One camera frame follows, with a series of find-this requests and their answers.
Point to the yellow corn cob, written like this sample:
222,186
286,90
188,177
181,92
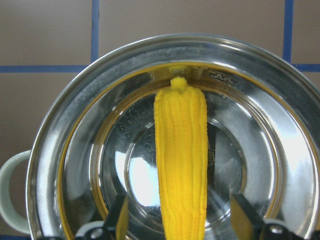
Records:
181,144

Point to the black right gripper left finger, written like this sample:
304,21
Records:
116,224

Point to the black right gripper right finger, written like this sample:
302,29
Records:
245,221

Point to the pale green electric pot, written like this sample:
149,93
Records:
97,141

